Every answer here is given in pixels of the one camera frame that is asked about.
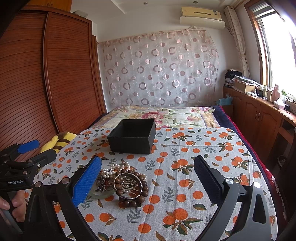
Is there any wooden wardrobe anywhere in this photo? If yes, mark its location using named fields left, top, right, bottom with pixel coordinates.
left=1, top=1, right=106, bottom=149

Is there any pink figurine on sill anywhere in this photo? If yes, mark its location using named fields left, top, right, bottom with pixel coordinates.
left=271, top=84, right=280, bottom=103

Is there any brown wooden bead bracelet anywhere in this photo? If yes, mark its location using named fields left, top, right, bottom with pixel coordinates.
left=114, top=169, right=149, bottom=208

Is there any red beaded charm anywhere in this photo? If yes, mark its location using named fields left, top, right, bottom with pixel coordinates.
left=95, top=177, right=114, bottom=192

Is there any pearl necklace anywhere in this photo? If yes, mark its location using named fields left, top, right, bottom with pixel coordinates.
left=98, top=161, right=148, bottom=186

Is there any floral quilt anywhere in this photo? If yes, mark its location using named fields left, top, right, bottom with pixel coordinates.
left=92, top=105, right=220, bottom=128

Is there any orange print bed sheet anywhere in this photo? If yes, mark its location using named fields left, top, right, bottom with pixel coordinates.
left=35, top=127, right=278, bottom=240

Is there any side window curtain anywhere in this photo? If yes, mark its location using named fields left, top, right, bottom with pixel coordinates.
left=224, top=6, right=250, bottom=78

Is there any person's left hand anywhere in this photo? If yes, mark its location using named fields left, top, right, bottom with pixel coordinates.
left=11, top=190, right=27, bottom=222

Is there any cardboard box on cabinet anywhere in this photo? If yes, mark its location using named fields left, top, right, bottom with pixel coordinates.
left=232, top=80, right=256, bottom=93

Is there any yellow striped plush pillow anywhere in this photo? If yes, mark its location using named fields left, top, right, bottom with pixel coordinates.
left=39, top=132, right=77, bottom=153

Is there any navy blue blanket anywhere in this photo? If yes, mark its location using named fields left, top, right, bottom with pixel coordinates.
left=213, top=105, right=287, bottom=225

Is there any teal tissue pack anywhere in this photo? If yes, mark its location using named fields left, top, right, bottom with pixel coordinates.
left=216, top=94, right=233, bottom=106

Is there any wall air conditioner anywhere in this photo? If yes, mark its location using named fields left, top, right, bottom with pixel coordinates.
left=180, top=6, right=226, bottom=30

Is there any green jade bangle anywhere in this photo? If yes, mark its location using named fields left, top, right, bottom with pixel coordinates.
left=89, top=183, right=115, bottom=199

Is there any window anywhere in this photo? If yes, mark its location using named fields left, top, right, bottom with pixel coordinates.
left=245, top=1, right=295, bottom=101

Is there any black square jewelry box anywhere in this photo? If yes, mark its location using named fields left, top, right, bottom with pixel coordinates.
left=107, top=118, right=156, bottom=155

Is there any wooden side cabinet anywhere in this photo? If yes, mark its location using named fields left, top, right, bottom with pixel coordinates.
left=223, top=87, right=295, bottom=178

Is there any pink circle patterned curtain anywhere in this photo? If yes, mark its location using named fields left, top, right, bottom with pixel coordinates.
left=99, top=29, right=219, bottom=107

